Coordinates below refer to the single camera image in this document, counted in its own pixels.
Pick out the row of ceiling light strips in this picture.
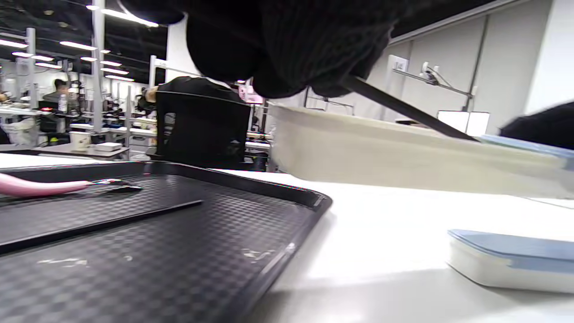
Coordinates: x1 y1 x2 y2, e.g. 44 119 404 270
0 4 160 82

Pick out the person's right hand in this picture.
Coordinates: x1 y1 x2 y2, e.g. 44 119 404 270
499 101 574 151

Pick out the grey background table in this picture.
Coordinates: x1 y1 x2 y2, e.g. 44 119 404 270
38 143 131 161

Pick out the person's left hand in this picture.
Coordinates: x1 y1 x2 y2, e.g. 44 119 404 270
120 0 406 99

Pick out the white cup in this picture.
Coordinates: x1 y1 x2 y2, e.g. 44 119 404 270
69 131 92 150

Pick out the white metal post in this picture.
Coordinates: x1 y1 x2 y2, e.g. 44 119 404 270
91 0 106 134

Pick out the long white cutlery case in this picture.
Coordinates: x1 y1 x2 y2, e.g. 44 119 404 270
268 103 574 199

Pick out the white box with blue lid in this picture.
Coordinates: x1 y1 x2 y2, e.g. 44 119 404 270
446 229 574 294

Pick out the black plastic tray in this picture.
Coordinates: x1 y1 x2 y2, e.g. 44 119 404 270
0 161 334 323

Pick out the pink-handled spoon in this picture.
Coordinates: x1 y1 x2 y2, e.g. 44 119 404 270
0 172 143 198

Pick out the white panel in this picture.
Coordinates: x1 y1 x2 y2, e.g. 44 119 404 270
437 110 491 137

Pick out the black chair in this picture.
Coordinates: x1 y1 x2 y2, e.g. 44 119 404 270
155 76 252 171

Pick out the black chopstick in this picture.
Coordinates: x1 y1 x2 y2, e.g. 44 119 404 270
0 199 204 255
343 75 479 143

